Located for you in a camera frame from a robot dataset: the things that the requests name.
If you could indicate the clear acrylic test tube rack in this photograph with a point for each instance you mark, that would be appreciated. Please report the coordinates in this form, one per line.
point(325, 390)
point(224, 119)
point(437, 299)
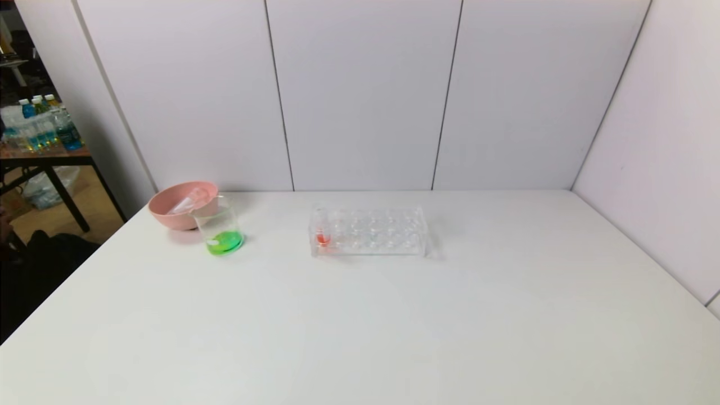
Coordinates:
point(374, 236)

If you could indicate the test tube with red pigment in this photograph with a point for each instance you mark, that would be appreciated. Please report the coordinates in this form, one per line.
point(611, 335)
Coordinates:
point(322, 238)

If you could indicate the bottle with blue liquid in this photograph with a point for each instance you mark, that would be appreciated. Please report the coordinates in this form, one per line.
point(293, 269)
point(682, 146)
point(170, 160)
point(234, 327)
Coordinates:
point(68, 135)

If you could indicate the wooden table with black legs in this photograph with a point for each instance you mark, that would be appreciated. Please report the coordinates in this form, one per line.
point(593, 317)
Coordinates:
point(50, 154)

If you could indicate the test tube with yellow pigment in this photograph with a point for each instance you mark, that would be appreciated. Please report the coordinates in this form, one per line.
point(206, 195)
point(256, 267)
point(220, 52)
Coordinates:
point(197, 198)

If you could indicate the clear plastic bag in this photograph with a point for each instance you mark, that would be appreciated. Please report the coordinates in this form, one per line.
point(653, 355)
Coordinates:
point(48, 188)

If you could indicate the dark furniture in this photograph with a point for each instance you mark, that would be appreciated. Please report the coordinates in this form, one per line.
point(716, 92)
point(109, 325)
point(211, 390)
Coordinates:
point(39, 270)

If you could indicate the pink bowl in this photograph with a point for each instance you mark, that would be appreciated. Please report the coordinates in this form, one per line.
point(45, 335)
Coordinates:
point(169, 216)

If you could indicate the clear glass beaker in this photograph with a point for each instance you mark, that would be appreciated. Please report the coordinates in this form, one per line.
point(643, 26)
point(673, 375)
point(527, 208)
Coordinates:
point(224, 242)

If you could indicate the bottle with blue cap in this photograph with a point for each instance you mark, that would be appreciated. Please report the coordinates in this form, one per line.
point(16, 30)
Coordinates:
point(26, 109)

